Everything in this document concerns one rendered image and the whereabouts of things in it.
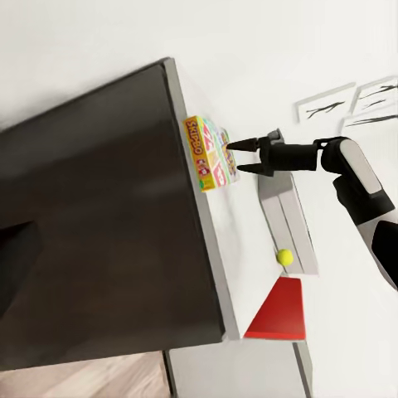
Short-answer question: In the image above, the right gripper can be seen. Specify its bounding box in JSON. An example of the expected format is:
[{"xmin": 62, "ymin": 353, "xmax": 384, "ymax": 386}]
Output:
[{"xmin": 226, "ymin": 137, "xmax": 299, "ymax": 177}]

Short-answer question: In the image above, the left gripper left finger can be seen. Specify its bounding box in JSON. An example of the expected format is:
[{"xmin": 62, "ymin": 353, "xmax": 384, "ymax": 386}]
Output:
[{"xmin": 0, "ymin": 221, "xmax": 43, "ymax": 319}]

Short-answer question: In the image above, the board game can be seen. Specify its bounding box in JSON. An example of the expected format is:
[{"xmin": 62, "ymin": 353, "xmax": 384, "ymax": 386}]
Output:
[{"xmin": 182, "ymin": 115, "xmax": 240, "ymax": 192}]

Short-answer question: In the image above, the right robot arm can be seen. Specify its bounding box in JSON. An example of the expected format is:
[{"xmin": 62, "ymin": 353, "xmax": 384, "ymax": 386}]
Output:
[{"xmin": 226, "ymin": 128, "xmax": 398, "ymax": 291}]

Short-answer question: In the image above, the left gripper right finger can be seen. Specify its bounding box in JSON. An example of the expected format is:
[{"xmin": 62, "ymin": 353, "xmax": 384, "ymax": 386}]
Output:
[{"xmin": 371, "ymin": 221, "xmax": 398, "ymax": 287}]

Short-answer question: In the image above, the tennis ball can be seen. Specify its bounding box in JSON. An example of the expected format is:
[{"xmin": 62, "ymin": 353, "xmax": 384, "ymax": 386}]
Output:
[{"xmin": 276, "ymin": 249, "xmax": 293, "ymax": 266}]

